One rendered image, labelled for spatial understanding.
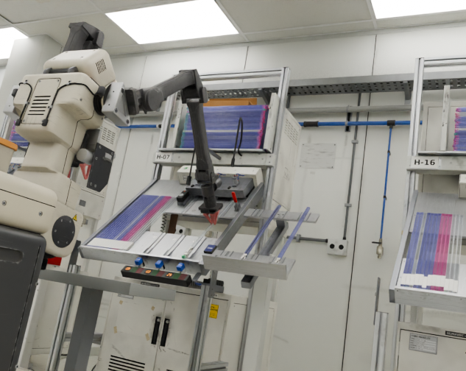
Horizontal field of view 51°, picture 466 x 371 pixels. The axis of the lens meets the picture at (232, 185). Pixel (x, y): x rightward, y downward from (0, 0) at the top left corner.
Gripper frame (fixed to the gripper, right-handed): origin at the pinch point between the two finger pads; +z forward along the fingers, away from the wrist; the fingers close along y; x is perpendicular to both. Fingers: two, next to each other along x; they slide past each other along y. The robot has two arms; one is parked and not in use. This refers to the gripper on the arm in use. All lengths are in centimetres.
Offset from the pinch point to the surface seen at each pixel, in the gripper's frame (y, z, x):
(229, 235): -9.9, 3.3, 4.3
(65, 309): 61, 27, 46
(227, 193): 3.3, -4.9, -23.4
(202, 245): -1.8, 3.2, 15.8
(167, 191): 44, -2, -28
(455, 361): -106, 40, 19
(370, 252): -42, 97, -147
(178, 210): 25.8, 0.4, -10.2
